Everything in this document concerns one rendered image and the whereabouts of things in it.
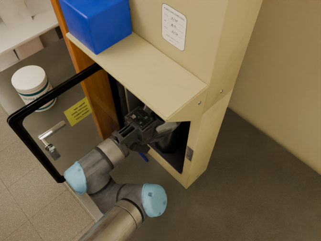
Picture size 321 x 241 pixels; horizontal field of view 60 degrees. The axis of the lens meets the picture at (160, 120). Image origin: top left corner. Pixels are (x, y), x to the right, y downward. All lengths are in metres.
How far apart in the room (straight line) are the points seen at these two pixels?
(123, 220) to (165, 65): 0.33
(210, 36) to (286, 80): 0.59
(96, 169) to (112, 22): 0.35
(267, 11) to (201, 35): 0.48
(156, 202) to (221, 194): 0.43
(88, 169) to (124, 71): 0.28
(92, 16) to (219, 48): 0.24
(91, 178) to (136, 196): 0.13
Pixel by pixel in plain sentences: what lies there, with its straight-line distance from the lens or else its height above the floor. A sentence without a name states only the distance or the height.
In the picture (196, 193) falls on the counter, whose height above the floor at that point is 0.94.
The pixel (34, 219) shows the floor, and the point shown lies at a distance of 2.15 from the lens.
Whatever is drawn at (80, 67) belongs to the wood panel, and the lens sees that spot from 0.83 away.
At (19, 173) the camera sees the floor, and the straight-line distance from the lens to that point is 2.32.
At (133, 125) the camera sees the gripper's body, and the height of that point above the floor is 1.29.
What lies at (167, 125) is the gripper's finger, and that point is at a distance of 0.80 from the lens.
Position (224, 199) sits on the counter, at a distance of 1.05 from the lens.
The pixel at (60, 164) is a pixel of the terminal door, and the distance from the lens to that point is 0.96.
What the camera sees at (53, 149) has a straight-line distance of 0.85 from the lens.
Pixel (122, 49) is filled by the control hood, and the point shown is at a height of 1.51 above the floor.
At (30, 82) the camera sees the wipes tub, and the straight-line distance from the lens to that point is 1.21.
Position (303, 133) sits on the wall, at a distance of 1.15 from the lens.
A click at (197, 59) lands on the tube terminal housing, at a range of 0.53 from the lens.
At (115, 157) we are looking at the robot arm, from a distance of 0.74.
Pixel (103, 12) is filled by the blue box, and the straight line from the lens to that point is 0.56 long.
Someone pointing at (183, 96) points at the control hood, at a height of 1.51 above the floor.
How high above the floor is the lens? 1.91
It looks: 56 degrees down
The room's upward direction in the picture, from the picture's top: straight up
